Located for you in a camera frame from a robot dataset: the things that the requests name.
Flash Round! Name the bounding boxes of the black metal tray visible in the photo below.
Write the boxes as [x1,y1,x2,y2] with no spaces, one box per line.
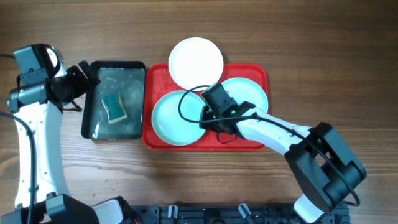
[81,60,146,140]

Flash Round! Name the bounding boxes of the red plastic tray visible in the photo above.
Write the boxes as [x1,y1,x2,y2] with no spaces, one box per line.
[142,63,269,151]

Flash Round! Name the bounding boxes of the light blue plate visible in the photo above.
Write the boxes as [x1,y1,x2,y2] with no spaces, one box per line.
[221,77,269,112]
[151,90,205,146]

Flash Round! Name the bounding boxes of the light blue plate right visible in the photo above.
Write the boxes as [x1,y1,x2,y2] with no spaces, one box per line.
[221,77,269,112]

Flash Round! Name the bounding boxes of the light blue plate front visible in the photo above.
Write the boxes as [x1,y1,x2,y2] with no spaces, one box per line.
[151,90,205,146]

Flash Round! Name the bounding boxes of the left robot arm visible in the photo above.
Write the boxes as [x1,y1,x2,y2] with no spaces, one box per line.
[1,44,142,223]

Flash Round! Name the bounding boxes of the white round plate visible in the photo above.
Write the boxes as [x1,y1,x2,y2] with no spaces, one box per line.
[168,37,224,90]

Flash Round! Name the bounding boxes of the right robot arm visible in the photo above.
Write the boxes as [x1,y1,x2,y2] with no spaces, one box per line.
[200,83,366,223]

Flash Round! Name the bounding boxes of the green yellow sponge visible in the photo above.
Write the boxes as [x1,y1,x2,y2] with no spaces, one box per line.
[102,92,128,124]

